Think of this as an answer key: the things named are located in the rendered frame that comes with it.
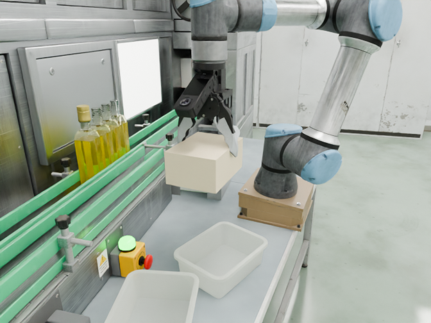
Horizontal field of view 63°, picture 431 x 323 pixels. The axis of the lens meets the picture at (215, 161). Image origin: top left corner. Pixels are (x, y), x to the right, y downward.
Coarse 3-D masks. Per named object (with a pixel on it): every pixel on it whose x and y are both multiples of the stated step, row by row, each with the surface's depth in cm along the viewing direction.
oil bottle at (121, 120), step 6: (120, 114) 119; (120, 120) 117; (126, 120) 120; (120, 126) 117; (126, 126) 121; (120, 132) 117; (126, 132) 121; (126, 138) 121; (126, 144) 122; (126, 150) 122
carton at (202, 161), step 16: (176, 144) 79; (192, 144) 79; (208, 144) 79; (224, 144) 79; (240, 144) 83; (176, 160) 74; (192, 160) 73; (208, 160) 71; (224, 160) 75; (240, 160) 85; (176, 176) 76; (192, 176) 74; (208, 176) 72; (224, 176) 76
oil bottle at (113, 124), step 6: (108, 120) 112; (114, 120) 113; (108, 126) 111; (114, 126) 113; (114, 132) 113; (114, 138) 113; (120, 138) 117; (114, 144) 114; (120, 144) 117; (114, 150) 114; (120, 150) 118; (114, 156) 115; (120, 156) 118
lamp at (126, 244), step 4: (124, 236) 93; (128, 236) 93; (120, 240) 92; (124, 240) 92; (128, 240) 92; (132, 240) 92; (120, 244) 91; (124, 244) 91; (128, 244) 91; (132, 244) 92; (120, 248) 92; (124, 248) 91; (128, 248) 91; (132, 248) 92; (124, 252) 91; (128, 252) 92
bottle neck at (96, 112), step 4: (92, 108) 106; (96, 108) 107; (100, 108) 106; (92, 112) 105; (96, 112) 105; (100, 112) 106; (92, 116) 106; (96, 116) 106; (100, 116) 106; (92, 120) 107; (96, 120) 106; (100, 120) 107; (96, 124) 106
